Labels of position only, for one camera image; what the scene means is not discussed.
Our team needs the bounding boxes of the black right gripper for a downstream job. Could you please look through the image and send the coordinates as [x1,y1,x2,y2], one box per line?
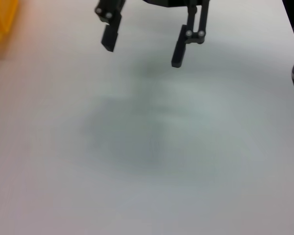
[95,0,210,69]

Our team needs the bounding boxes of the yellow plastic storage bin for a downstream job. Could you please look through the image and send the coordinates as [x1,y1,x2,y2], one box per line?
[0,0,19,49]

